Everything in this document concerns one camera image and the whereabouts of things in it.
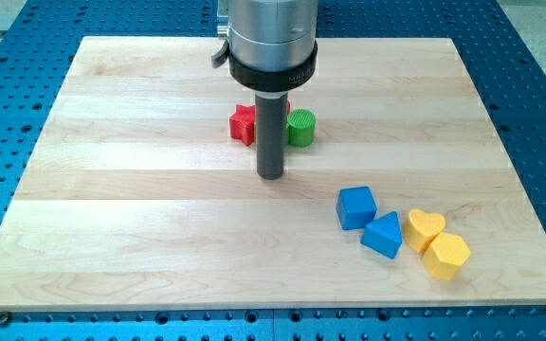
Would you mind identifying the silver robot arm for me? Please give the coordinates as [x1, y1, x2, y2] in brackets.
[210, 0, 319, 95]

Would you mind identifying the red star block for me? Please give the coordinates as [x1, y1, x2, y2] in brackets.
[229, 104, 256, 146]

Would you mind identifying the green cylinder block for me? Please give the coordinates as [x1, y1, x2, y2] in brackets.
[286, 109, 317, 147]

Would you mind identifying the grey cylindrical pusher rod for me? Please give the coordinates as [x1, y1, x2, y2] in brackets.
[255, 92, 288, 180]

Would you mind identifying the blue cube block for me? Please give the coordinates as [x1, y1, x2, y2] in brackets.
[336, 187, 377, 230]

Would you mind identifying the blue triangle block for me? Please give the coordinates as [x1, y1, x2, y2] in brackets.
[360, 211, 403, 260]

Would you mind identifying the light wooden board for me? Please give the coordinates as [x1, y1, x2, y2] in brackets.
[0, 37, 546, 312]

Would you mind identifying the yellow heart block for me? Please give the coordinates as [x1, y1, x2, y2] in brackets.
[402, 208, 446, 254]

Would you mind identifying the yellow pentagon block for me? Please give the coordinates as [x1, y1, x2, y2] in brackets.
[422, 232, 471, 280]

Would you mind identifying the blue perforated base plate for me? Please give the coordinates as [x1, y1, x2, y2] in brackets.
[0, 1, 546, 340]

